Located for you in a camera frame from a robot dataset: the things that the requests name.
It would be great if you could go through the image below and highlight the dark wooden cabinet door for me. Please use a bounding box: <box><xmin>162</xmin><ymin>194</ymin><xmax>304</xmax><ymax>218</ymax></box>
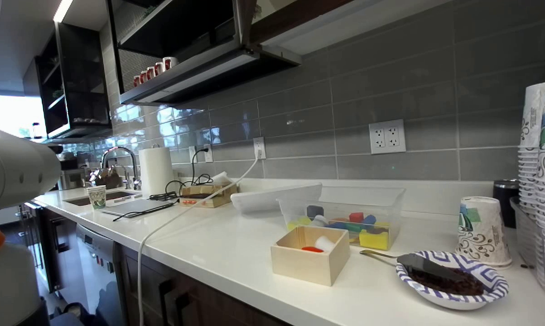
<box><xmin>120</xmin><ymin>246</ymin><xmax>292</xmax><ymax>326</ymax></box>

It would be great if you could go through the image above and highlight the glass cabinet door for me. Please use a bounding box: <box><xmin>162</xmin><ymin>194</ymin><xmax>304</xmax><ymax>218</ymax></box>
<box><xmin>56</xmin><ymin>22</ymin><xmax>113</xmax><ymax>130</ymax></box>

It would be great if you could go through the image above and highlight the black glass-front upper cabinet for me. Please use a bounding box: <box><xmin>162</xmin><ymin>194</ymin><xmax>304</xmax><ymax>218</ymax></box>
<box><xmin>34</xmin><ymin>22</ymin><xmax>115</xmax><ymax>140</ymax></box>

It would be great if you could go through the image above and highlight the white plastic lid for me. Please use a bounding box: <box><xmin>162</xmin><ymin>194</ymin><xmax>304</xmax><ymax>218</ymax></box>
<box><xmin>230</xmin><ymin>183</ymin><xmax>323</xmax><ymax>214</ymax></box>

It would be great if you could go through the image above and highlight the small white cup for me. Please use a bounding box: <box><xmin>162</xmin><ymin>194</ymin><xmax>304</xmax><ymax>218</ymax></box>
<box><xmin>314</xmin><ymin>235</ymin><xmax>336</xmax><ymax>253</ymax></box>

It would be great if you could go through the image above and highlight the square wooden box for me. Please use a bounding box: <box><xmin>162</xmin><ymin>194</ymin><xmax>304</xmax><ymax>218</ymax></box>
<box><xmin>270</xmin><ymin>225</ymin><xmax>351</xmax><ymax>287</ymax></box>

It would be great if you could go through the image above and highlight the paper towel roll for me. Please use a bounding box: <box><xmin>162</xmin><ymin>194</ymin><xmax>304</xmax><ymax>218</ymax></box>
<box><xmin>138</xmin><ymin>146</ymin><xmax>176</xmax><ymax>197</ymax></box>

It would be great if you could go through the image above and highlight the heap of coloured blocks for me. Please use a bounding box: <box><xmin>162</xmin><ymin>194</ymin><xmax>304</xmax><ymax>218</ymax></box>
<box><xmin>286</xmin><ymin>205</ymin><xmax>391</xmax><ymax>251</ymax></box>

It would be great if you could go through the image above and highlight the clear plastic container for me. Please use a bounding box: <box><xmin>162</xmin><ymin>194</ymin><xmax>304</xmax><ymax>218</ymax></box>
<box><xmin>276</xmin><ymin>186</ymin><xmax>407</xmax><ymax>251</ymax></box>

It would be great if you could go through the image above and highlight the chrome tap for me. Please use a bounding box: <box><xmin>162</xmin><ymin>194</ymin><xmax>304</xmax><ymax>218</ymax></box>
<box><xmin>101</xmin><ymin>146</ymin><xmax>142</xmax><ymax>191</ymax></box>

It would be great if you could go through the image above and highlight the grey laptop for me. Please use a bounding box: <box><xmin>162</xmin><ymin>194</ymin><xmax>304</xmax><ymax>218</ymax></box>
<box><xmin>101</xmin><ymin>198</ymin><xmax>178</xmax><ymax>217</ymax></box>

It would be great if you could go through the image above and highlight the row of red white mugs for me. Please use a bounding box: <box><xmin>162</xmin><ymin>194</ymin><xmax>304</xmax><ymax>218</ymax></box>
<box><xmin>132</xmin><ymin>57</ymin><xmax>179</xmax><ymax>87</ymax></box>

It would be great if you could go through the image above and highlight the sink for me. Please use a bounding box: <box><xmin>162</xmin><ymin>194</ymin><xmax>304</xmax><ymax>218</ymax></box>
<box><xmin>65</xmin><ymin>190</ymin><xmax>137</xmax><ymax>207</ymax></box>

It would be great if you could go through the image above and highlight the patterned paper cup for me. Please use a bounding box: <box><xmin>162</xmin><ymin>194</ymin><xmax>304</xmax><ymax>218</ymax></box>
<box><xmin>454</xmin><ymin>196</ymin><xmax>513</xmax><ymax>268</ymax></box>
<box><xmin>86</xmin><ymin>185</ymin><xmax>107</xmax><ymax>210</ymax></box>

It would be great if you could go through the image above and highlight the coffee machine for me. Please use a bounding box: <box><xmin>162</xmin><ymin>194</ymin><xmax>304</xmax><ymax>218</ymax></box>
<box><xmin>57</xmin><ymin>146</ymin><xmax>88</xmax><ymax>191</ymax></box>

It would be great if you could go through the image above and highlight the steel dishwasher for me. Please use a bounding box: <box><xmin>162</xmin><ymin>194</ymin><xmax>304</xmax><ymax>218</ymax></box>
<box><xmin>75</xmin><ymin>224</ymin><xmax>129</xmax><ymax>326</ymax></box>

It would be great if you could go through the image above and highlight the heap of coffee beans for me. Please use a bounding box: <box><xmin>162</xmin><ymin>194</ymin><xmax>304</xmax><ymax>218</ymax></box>
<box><xmin>410</xmin><ymin>266</ymin><xmax>485</xmax><ymax>297</ymax></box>

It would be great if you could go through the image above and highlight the blue patterned paper bowl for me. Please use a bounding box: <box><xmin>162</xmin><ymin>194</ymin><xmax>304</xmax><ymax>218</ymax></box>
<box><xmin>395</xmin><ymin>250</ymin><xmax>510</xmax><ymax>311</ymax></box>

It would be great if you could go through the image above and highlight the black tumbler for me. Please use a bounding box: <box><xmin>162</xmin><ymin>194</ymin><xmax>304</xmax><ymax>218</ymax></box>
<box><xmin>493</xmin><ymin>179</ymin><xmax>521</xmax><ymax>229</ymax></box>

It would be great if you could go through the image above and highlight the ceiling light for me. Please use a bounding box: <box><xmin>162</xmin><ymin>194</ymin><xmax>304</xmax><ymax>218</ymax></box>
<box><xmin>53</xmin><ymin>0</ymin><xmax>74</xmax><ymax>24</ymax></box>

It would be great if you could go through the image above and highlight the window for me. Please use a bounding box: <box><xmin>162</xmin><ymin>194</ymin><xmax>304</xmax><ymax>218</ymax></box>
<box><xmin>0</xmin><ymin>93</ymin><xmax>47</xmax><ymax>139</ymax></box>

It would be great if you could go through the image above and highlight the black cable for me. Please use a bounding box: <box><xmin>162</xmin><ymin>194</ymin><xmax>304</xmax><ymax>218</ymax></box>
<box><xmin>113</xmin><ymin>147</ymin><xmax>215</xmax><ymax>222</ymax></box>

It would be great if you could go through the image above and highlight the white cable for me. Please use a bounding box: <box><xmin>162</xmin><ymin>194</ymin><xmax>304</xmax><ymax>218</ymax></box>
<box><xmin>137</xmin><ymin>149</ymin><xmax>265</xmax><ymax>326</ymax></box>

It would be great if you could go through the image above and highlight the white double wall socket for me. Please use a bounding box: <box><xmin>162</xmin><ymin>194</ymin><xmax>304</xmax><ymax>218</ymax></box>
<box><xmin>368</xmin><ymin>119</ymin><xmax>407</xmax><ymax>155</ymax></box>

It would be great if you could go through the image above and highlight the black cabinet door handle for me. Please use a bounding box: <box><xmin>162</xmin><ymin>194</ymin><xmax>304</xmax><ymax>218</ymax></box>
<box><xmin>159</xmin><ymin>279</ymin><xmax>175</xmax><ymax>326</ymax></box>
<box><xmin>177</xmin><ymin>290</ymin><xmax>195</xmax><ymax>326</ymax></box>

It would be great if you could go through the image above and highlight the black spoon with gold handle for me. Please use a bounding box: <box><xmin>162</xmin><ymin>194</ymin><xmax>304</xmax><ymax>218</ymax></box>
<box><xmin>359</xmin><ymin>249</ymin><xmax>487</xmax><ymax>291</ymax></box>

